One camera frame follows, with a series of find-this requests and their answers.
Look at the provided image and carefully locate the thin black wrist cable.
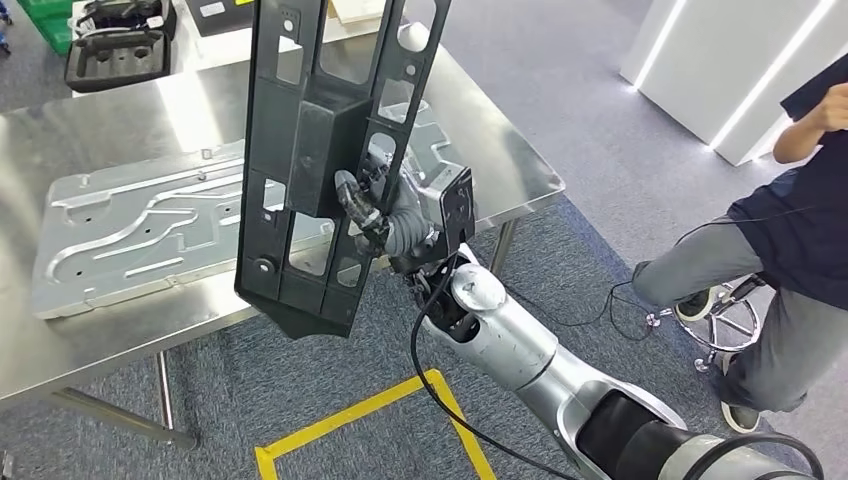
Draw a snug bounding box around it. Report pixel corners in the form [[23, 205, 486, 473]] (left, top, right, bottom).
[[409, 254, 581, 480]]

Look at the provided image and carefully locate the beige cardboard piece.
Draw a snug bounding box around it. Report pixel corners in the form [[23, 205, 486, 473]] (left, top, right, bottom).
[[329, 0, 389, 26]]

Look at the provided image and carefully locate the person's right hand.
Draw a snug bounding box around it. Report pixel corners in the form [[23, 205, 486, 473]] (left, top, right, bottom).
[[809, 82, 848, 132]]

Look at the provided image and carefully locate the stainless steel workbench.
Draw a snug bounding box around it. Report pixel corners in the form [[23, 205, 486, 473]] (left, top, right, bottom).
[[0, 21, 568, 453]]

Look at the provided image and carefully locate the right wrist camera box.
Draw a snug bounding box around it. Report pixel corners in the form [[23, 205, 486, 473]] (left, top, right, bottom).
[[413, 165, 477, 256]]

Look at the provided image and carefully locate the person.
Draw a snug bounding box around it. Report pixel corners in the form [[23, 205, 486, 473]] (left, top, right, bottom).
[[629, 52, 848, 435]]

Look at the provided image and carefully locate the black plastic plate holder part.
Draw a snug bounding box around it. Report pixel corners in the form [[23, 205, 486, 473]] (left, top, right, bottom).
[[233, 0, 454, 340]]

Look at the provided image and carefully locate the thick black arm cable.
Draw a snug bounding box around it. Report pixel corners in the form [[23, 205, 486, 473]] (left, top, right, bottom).
[[682, 433, 826, 480]]

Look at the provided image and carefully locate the yellow floor tape square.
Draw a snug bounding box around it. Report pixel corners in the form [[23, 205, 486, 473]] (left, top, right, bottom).
[[254, 368, 498, 480]]

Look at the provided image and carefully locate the white lit partition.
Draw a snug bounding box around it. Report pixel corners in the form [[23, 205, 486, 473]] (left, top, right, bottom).
[[619, 0, 848, 167]]

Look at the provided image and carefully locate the stamped sheet metal panel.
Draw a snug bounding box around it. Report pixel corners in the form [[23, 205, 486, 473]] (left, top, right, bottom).
[[29, 99, 475, 321]]

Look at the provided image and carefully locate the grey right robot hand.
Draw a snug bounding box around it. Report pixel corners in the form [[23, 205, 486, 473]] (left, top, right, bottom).
[[333, 148, 435, 236]]

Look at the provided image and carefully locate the black box with white label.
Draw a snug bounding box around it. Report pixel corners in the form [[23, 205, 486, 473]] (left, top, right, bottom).
[[184, 0, 256, 38]]

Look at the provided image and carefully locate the black foam tool case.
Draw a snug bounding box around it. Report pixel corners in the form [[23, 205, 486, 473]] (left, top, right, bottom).
[[64, 0, 179, 94]]

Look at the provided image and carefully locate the chrome stool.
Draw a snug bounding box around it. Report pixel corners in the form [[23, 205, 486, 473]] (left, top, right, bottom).
[[645, 274, 770, 374]]

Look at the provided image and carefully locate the green plastic crate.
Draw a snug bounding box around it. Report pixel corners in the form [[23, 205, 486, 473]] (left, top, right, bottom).
[[16, 0, 75, 56]]

